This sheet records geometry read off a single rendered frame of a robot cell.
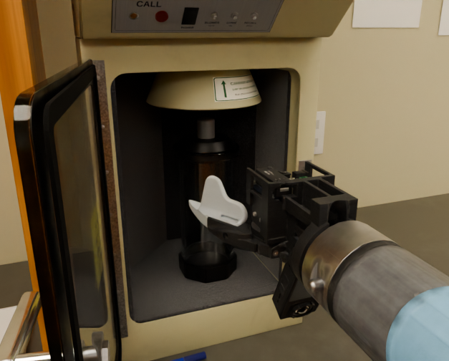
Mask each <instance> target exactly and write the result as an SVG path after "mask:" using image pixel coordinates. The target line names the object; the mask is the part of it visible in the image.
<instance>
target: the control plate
mask: <svg viewBox="0 0 449 361"><path fill-rule="evenodd" d="M283 2H284V0H112V20H111V33H188V32H270V31H271V28H272V26H273V24H274V22H275V19H276V17H277V15H278V13H279V10H280V8H281V6H282V4H283ZM185 7H193V8H199V10H198V15H197V19H196V22H195V25H191V24H181V23H182V19H183V13H184V9H185ZM133 11H134V12H137V13H138V15H139V17H138V18H137V19H134V20H133V19H130V18H129V13H131V12H133ZM159 11H166V12H167V13H168V19H167V20H166V21H164V22H158V21H157V20H156V19H155V15H156V13H157V12H159ZM213 12H217V13H218V17H217V19H213V18H211V13H213ZM233 12H236V13H238V17H237V19H232V18H231V14H232V13H233ZM254 12H256V13H257V14H258V15H257V17H256V19H252V18H250V15H251V14H252V13H254Z"/></svg>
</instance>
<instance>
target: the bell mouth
mask: <svg viewBox="0 0 449 361"><path fill-rule="evenodd" d="M146 102H147V103H148V104H149V105H152V106H156V107H162V108H168V109H174V110H230V109H237V108H242V107H250V106H253V105H257V104H259V103H260V102H261V96H260V94H259V91H258V89H257V87H256V84H255V82H254V79H253V77H252V75H251V72H250V70H249V69H228V70H206V71H184V72H157V74H156V76H155V79H154V81H153V85H152V87H151V89H150V92H149V95H148V98H147V100H146Z"/></svg>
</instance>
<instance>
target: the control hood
mask: <svg viewBox="0 0 449 361"><path fill-rule="evenodd" d="M353 1H354V0H284V2H283V4H282V6H281V8H280V10H279V13H278V15H277V17H276V19H275V22H274V24H273V26H272V28H271V31H270V32H188V33H111V20H112V0H75V2H76V10H77V23H78V30H79V36H80V37H82V39H193V38H282V37H330V36H331V35H333V33H334V31H335V30H336V28H337V27H338V25H339V23H340V22H341V20H342V19H343V17H344V15H345V14H346V12H347V10H348V9H349V7H350V6H351V4H352V2H353Z"/></svg>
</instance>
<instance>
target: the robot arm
mask: <svg viewBox="0 0 449 361"><path fill-rule="evenodd" d="M313 169H315V170H316V171H318V172H320V173H322V174H324V175H320V176H314V177H312V171H313ZM290 175H291V174H290V173H289V172H288V171H277V170H274V169H273V168H272V167H268V168H257V169H256V172H255V171H254V170H252V169H250V168H247V169H246V202H247V203H248V204H249V205H250V206H251V205H252V216H251V218H252V219H253V222H252V223H251V226H250V225H248V224H247V223H245V222H246V220H247V218H248V212H247V210H246V207H245V206H244V205H243V204H242V203H240V202H238V201H235V200H233V199H230V198H229V197H228V196H227V194H226V191H225V189H224V187H223V184H222V182H221V180H220V179H219V178H218V177H216V176H214V175H210V176H208V177H207V178H206V181H205V185H204V189H203V195H202V199H201V202H198V201H194V200H189V206H190V209H191V211H192V212H193V213H194V214H195V216H196V217H197V218H198V220H199V221H200V222H201V223H202V224H203V225H204V226H206V227H207V228H208V231H210V232H211V233H212V234H213V235H215V236H216V237H218V238H219V239H220V240H222V241H223V242H225V243H227V244H230V245H232V246H235V247H239V248H242V249H248V250H250V251H252V252H254V253H256V252H258V254H260V255H262V256H265V257H269V258H271V259H275V258H279V257H281V260H282V261H283V262H284V263H285V265H284V268H283V271H282V273H281V276H280V278H279V282H278V284H277V286H276V290H275V292H274V295H273V297H272V300H273V303H274V306H275V307H276V311H277V313H278V315H279V318H280V319H286V318H290V317H291V318H298V317H303V316H305V315H308V314H310V313H312V312H315V311H316V310H317V307H318V306H319V304H320V305H321V306H322V307H323V308H324V309H325V311H326V312H327V313H328V314H329V315H330V316H331V317H332V318H333V320H334V321H335V322H336V323H337V324H338V325H339V326H340V327H341V328H342V329H343V330H344V331H345V332H346V333H347V334H348V335H349V336H350V337H351V338H352V339H353V340H354V341H355V342H356V344H357V345H358V346H359V347H360V348H361V349H362V350H363V351H364V352H365V353H366V354H367V355H368V356H369V357H370V358H371V359H372V361H449V276H447V275H446V274H444V273H442V272H441V271H439V270H437V269H436V268H435V267H433V266H431V265H429V264H428V263H426V262H425V261H423V260H422V259H420V258H418V257H417V256H416V255H414V254H412V253H410V252H409V251H407V250H406V249H404V248H402V247H401V246H400V245H399V244H397V243H395V242H394V241H393V240H391V239H389V238H387V237H386V236H385V235H383V234H381V233H380V232H379V231H377V230H375V229H373V228H372V227H371V226H368V225H367V224H365V223H362V222H360V221H356V217H357V204H358V198H355V197H354V196H352V195H350V194H348V193H347V192H345V191H343V190H342V189H340V188H338V187H336V186H335V185H334V181H335V175H333V174H332V173H330V172H328V171H326V170H324V169H322V168H320V167H318V166H316V165H315V164H313V163H310V162H309V161H305V169H304V170H298V171H292V178H290ZM254 177H255V178H256V180H254Z"/></svg>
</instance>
